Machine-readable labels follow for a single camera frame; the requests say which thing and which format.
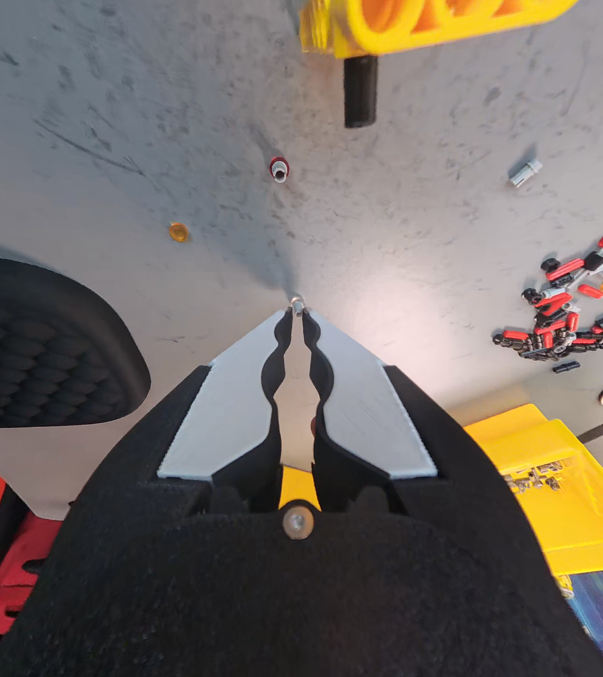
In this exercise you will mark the red and black object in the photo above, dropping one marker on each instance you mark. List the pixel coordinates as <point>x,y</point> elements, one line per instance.
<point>21,555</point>

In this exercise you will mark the black lego pin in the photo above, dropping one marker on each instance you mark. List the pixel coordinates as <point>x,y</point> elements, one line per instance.
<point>360,90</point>

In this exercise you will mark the yellow bin with lego parts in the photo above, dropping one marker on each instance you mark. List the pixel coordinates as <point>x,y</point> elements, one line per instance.
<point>571,518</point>

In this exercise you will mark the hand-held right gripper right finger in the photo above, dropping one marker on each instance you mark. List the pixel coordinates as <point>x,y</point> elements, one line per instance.
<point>375,423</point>

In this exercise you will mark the black mesh cushion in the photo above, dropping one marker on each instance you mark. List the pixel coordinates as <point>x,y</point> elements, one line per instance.
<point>31,344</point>

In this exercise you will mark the yellow lego panel piece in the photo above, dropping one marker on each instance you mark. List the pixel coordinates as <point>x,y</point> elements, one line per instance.
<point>349,26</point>

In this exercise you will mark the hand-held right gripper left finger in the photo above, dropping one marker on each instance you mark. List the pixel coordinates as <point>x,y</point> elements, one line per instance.
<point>222,423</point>

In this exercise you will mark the pile of small lego connectors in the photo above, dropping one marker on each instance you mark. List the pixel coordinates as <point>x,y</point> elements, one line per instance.
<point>571,317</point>

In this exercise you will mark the red round lego stud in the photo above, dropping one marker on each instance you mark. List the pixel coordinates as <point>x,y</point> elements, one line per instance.
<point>271,166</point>

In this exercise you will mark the heap of blue grey lego parts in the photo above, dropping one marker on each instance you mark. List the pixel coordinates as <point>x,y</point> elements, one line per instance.
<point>534,476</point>

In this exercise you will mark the orange round lego stud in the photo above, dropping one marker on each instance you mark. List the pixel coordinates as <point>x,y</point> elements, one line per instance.
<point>178,232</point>

